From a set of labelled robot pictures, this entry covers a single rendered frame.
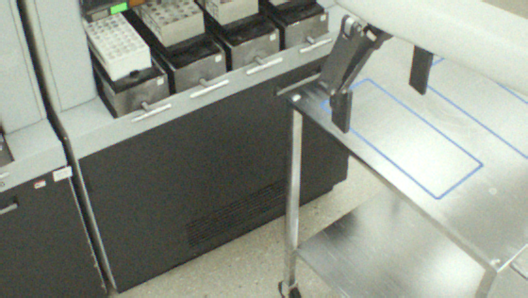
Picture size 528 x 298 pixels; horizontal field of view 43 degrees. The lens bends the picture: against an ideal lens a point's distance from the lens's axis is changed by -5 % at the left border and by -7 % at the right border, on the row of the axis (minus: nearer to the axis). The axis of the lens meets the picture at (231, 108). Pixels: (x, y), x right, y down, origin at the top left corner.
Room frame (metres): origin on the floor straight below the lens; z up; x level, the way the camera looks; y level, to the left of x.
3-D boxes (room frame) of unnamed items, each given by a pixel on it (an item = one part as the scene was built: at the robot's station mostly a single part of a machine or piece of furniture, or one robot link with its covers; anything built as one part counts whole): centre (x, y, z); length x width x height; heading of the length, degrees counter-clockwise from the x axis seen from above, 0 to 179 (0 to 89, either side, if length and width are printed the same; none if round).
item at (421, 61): (0.71, -0.26, 1.22); 0.03 x 0.01 x 0.07; 28
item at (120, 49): (1.38, 0.29, 0.83); 0.30 x 0.10 x 0.06; 28
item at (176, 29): (1.36, 0.11, 0.85); 0.12 x 0.02 x 0.06; 119
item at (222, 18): (1.43, -0.03, 0.85); 0.12 x 0.02 x 0.06; 117
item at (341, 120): (0.65, -0.14, 1.22); 0.03 x 0.01 x 0.07; 28
